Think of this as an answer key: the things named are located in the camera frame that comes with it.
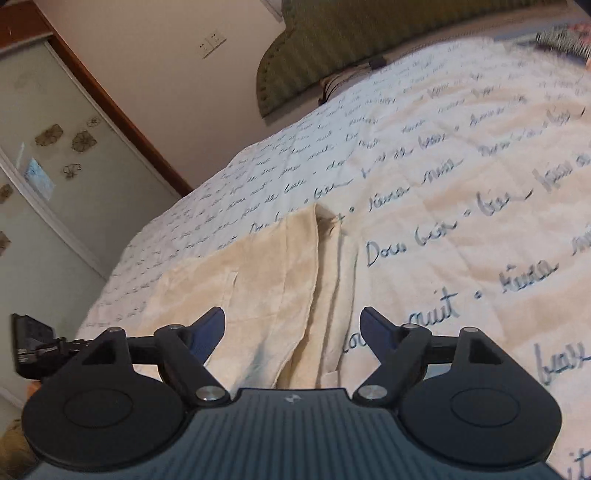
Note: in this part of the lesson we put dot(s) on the wardrobe sliding door with flowers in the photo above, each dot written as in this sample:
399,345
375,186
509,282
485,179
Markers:
77,183

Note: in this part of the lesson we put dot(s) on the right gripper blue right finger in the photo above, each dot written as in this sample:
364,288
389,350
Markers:
401,352

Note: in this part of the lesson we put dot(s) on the striped pillow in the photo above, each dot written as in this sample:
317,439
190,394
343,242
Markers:
336,81

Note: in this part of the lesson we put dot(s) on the small black device on bed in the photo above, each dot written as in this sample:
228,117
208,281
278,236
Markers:
377,63

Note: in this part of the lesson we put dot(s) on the green upholstered headboard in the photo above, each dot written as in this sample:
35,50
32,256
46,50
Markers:
323,37

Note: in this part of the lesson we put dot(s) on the white wall socket pair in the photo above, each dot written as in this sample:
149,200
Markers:
210,43

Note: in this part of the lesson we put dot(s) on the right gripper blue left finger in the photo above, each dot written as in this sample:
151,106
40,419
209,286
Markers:
183,351

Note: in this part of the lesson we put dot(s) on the pink patterned blanket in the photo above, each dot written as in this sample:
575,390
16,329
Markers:
573,40

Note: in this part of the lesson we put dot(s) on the white script-print quilt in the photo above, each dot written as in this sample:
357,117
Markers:
462,173

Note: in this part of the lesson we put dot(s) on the cream fleece pants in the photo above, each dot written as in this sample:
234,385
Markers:
287,296

